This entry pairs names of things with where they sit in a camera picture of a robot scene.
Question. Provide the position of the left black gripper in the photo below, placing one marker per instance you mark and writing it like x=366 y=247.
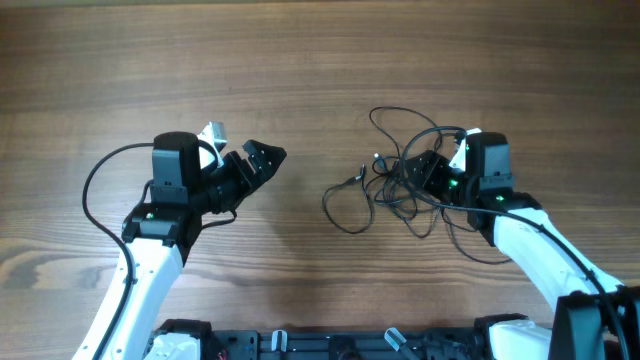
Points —
x=244 y=178

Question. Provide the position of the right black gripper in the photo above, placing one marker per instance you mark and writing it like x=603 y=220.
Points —
x=430 y=176

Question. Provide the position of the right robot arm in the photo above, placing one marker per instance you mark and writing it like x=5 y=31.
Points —
x=596 y=316

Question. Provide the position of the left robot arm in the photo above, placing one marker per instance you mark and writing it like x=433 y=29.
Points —
x=190 y=179

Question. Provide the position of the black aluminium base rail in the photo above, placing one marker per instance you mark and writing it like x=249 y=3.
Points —
x=430 y=344

